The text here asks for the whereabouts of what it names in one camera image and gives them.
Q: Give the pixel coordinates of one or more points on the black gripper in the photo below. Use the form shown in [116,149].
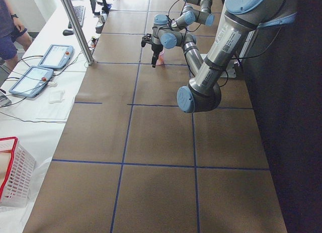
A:
[155,50]

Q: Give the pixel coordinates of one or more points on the far teach pendant tablet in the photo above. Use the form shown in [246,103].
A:
[57,56]

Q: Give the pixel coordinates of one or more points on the black keyboard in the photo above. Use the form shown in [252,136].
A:
[80,14]

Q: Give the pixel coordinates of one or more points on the aluminium frame post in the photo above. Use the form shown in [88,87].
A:
[67,4]

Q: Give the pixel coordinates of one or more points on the black computer mouse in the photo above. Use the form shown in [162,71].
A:
[67,32]

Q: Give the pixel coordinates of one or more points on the pink mesh pen holder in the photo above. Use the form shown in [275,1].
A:
[161,58]

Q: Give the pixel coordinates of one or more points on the near teach pendant tablet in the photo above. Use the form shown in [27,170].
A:
[32,82]

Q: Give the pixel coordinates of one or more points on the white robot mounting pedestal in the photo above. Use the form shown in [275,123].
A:
[235,23]

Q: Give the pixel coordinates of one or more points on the teach pendant tablet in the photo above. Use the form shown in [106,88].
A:
[57,56]
[32,82]

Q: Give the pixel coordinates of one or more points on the computer monitor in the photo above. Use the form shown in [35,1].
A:
[100,7]

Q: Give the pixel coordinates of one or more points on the red white plastic basket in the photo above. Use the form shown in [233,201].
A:
[17,166]

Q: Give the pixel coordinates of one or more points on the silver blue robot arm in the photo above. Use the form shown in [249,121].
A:
[201,95]
[193,11]

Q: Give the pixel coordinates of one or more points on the seated man in blue shirt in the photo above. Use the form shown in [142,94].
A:
[12,29]

